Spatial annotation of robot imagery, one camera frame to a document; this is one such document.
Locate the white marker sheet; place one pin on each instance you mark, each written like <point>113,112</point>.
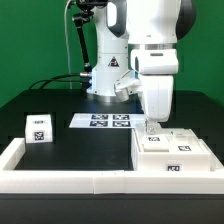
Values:
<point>96,120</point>

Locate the white U-shaped fence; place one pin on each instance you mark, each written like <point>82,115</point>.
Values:
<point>102,182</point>

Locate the small white cabinet top block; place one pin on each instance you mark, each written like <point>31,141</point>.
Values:
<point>38,129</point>

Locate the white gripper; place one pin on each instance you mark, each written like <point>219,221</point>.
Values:
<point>155,70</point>

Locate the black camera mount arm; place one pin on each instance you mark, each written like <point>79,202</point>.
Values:
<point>85,16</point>

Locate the white door panel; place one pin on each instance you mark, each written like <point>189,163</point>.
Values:
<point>151,142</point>
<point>183,141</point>

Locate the white cabinet body box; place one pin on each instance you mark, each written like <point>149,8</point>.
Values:
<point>165,161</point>

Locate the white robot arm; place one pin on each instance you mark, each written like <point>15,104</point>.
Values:
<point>125,25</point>

